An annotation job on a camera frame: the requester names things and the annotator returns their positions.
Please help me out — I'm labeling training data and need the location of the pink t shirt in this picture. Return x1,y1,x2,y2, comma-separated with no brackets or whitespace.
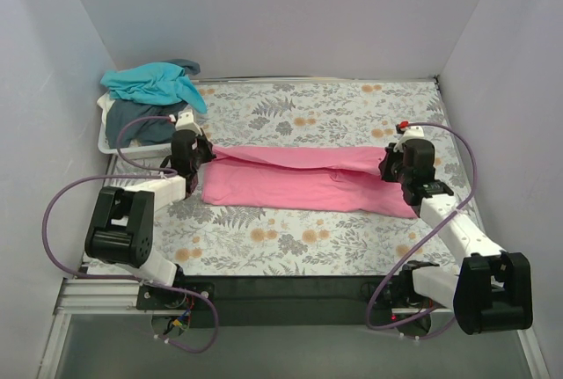
202,146,415,219

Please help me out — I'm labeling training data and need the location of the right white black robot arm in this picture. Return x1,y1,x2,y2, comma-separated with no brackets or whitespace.
379,138,533,335

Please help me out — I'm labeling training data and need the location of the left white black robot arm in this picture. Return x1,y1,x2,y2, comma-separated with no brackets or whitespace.
84,130,215,309

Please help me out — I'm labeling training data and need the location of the grey blue t shirt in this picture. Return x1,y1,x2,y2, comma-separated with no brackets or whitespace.
106,59,201,148

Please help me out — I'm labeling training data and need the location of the white plastic basket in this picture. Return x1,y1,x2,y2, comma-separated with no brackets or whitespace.
97,92,171,159

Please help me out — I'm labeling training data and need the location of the teal t shirt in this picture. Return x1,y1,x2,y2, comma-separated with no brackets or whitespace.
100,62,208,113

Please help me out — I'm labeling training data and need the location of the floral patterned table mat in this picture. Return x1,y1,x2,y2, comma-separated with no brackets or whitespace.
85,79,501,278

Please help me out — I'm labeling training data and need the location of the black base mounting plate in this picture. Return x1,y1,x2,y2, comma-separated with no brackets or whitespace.
135,275,428,328

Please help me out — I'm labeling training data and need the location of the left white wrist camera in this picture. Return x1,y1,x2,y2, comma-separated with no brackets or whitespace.
169,109,201,135

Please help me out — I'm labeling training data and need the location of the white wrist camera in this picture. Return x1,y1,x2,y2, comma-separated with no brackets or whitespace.
393,121,425,152
169,109,201,135

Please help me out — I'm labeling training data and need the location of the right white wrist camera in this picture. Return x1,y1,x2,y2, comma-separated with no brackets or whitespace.
393,121,425,152

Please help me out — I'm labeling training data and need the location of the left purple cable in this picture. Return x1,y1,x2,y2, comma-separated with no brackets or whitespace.
41,115,220,353

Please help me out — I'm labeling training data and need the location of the purple cable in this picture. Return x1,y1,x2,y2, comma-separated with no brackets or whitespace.
41,115,220,353
364,121,477,341

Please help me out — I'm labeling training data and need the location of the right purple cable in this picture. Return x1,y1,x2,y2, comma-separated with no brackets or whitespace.
364,121,477,341

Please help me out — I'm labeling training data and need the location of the aluminium frame rail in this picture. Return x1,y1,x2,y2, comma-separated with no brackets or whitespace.
37,273,551,379

